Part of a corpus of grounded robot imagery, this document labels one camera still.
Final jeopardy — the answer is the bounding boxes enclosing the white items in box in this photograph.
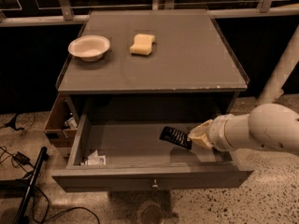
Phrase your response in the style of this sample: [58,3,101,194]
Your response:
[64,117,78,129]

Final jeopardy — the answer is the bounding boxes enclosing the round metal drawer knob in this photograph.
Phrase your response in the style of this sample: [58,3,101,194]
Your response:
[151,179,159,189]

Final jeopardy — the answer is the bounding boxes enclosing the yellow sponge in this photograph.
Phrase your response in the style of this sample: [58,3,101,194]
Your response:
[129,34,155,56]

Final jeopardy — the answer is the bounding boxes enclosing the black power adapter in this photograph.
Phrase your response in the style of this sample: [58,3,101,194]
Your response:
[13,152,30,165]

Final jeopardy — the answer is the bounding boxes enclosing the black pole on floor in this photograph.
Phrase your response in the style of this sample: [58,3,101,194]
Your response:
[13,147,48,224]

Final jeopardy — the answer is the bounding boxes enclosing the grey open top drawer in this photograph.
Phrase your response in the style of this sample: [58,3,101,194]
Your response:
[51,107,255,193]

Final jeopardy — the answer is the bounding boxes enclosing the white crumpled wrapper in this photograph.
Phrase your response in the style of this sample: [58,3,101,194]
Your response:
[80,150,107,165]

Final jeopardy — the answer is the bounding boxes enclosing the white bowl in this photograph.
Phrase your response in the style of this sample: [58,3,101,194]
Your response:
[68,35,110,62]

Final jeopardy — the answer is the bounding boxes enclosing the metal window railing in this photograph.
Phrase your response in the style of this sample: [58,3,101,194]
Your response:
[0,0,299,26]

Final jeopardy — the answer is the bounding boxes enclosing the black cable on floor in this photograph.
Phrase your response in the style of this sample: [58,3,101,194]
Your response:
[0,145,101,224]

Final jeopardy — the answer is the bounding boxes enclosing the grey cabinet with counter top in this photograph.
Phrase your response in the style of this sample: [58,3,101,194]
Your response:
[58,10,248,122]

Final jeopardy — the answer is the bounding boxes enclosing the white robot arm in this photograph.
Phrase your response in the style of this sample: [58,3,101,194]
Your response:
[188,104,299,156]

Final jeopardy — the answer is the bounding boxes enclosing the brown cardboard box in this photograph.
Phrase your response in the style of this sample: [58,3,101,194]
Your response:
[44,95,77,158]

